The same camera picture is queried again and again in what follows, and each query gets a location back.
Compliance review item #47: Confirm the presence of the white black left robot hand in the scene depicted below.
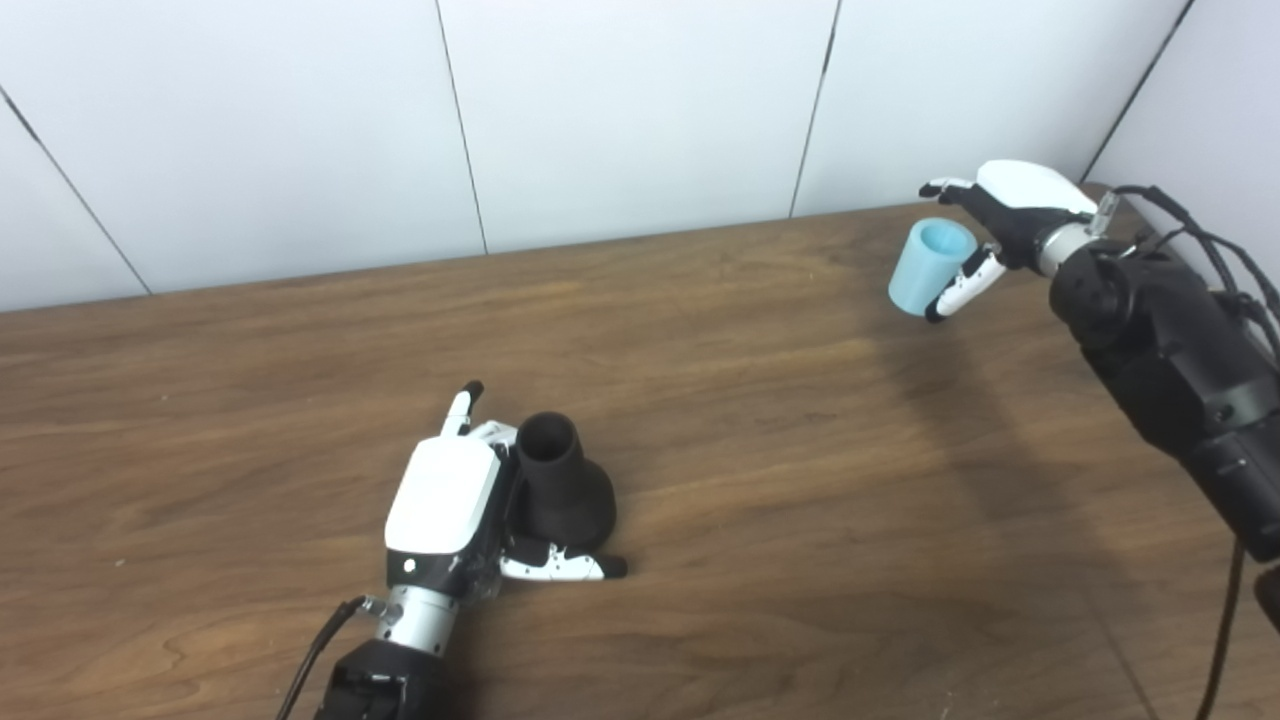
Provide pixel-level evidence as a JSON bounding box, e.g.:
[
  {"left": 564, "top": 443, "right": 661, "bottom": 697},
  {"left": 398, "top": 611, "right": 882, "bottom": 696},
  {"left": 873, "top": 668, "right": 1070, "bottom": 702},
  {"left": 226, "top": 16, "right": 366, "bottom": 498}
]
[{"left": 384, "top": 380, "right": 629, "bottom": 601}]

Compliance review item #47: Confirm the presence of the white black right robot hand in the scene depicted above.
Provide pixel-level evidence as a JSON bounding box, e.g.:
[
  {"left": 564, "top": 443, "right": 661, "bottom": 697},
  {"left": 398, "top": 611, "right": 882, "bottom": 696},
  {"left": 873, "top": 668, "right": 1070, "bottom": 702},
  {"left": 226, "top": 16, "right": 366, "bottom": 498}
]
[{"left": 918, "top": 159, "right": 1101, "bottom": 325}]

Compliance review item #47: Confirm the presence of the black funnel-shaped nozzle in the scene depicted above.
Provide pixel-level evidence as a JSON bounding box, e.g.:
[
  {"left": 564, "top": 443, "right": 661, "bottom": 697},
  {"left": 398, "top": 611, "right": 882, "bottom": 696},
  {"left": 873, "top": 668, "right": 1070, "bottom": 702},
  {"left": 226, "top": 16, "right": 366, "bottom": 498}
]
[{"left": 514, "top": 411, "right": 618, "bottom": 553}]

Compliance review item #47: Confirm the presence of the light blue cup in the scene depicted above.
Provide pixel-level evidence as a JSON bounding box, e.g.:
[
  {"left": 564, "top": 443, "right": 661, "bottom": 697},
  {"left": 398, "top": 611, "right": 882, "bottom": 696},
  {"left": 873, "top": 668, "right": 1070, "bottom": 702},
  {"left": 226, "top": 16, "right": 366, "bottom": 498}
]
[{"left": 888, "top": 218, "right": 979, "bottom": 319}]

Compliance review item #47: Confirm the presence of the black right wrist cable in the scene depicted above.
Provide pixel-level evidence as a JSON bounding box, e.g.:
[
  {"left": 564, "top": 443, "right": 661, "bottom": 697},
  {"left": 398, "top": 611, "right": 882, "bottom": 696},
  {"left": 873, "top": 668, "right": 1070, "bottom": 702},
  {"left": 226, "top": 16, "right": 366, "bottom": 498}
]
[{"left": 1090, "top": 184, "right": 1280, "bottom": 311}]

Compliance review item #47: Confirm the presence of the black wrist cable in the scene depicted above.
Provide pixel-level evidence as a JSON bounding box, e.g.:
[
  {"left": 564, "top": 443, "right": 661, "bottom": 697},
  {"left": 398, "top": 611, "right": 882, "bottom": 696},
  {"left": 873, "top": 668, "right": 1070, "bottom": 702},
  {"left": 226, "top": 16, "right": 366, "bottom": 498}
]
[
  {"left": 276, "top": 595, "right": 401, "bottom": 720},
  {"left": 1090, "top": 184, "right": 1280, "bottom": 311}
]

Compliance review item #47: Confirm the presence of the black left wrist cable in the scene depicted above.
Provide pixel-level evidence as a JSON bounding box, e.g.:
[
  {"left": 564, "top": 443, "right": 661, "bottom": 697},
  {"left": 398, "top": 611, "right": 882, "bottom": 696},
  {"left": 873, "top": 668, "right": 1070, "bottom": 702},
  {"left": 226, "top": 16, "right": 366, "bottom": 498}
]
[{"left": 276, "top": 595, "right": 401, "bottom": 720}]

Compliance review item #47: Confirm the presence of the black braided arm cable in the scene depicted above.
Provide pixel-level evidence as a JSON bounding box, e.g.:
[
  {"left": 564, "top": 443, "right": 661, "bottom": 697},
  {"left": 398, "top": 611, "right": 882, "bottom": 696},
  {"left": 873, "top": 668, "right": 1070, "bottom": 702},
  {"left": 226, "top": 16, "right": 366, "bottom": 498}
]
[{"left": 1130, "top": 225, "right": 1280, "bottom": 361}]

